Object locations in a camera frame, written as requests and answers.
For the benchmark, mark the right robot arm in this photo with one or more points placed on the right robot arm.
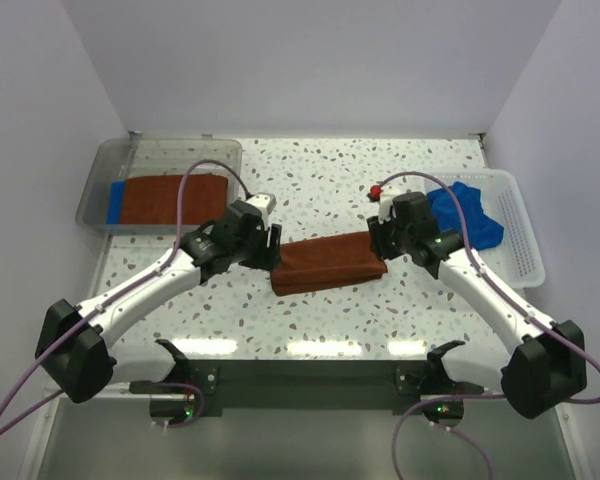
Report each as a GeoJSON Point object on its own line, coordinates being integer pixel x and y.
{"type": "Point", "coordinates": [542, 365]}

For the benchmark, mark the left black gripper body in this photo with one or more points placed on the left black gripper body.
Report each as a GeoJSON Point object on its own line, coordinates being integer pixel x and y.
{"type": "Point", "coordinates": [255, 252]}

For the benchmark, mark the blue towel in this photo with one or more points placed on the blue towel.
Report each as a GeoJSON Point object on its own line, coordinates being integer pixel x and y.
{"type": "Point", "coordinates": [116, 197]}
{"type": "Point", "coordinates": [483, 232]}

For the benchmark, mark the clear plastic storage bin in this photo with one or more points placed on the clear plastic storage bin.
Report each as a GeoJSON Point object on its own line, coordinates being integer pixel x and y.
{"type": "Point", "coordinates": [136, 156]}

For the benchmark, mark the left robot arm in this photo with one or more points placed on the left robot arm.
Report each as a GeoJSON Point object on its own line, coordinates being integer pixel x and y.
{"type": "Point", "coordinates": [77, 344]}

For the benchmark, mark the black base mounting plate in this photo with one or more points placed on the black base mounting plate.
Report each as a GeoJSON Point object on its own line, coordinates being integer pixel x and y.
{"type": "Point", "coordinates": [392, 385]}

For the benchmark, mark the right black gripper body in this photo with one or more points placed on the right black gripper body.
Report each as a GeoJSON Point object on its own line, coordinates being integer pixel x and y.
{"type": "Point", "coordinates": [390, 240]}

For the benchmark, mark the white plastic laundry basket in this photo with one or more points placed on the white plastic laundry basket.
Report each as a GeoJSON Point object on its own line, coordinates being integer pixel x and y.
{"type": "Point", "coordinates": [517, 260]}

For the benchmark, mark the brown towel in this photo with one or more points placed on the brown towel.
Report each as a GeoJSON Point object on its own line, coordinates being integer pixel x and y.
{"type": "Point", "coordinates": [152, 200]}
{"type": "Point", "coordinates": [325, 263]}

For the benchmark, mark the aluminium rail frame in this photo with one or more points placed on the aluminium rail frame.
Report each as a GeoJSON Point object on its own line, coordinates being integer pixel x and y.
{"type": "Point", "coordinates": [113, 436]}

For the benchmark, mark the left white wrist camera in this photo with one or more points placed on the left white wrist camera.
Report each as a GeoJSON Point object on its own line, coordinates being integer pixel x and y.
{"type": "Point", "coordinates": [265, 203]}

